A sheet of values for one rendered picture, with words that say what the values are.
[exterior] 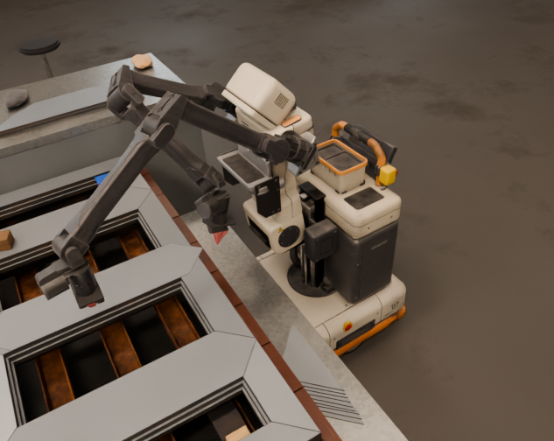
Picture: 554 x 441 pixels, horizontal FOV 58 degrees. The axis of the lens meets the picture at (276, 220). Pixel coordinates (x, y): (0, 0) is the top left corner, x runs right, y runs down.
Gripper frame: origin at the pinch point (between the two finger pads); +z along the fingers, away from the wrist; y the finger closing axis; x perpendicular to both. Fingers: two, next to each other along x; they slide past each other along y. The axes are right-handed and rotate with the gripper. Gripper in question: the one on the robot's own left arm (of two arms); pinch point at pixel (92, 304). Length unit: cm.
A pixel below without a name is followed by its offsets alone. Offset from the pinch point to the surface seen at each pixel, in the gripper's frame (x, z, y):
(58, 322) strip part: -10.9, 15.4, -8.6
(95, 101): 32, 17, -111
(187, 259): 33.7, 15.0, -12.6
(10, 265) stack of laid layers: -21, 28, -47
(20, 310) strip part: -20.3, 18.4, -20.0
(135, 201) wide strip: 29, 25, -54
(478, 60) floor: 408, 134, -186
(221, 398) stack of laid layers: 21.8, 6.8, 39.0
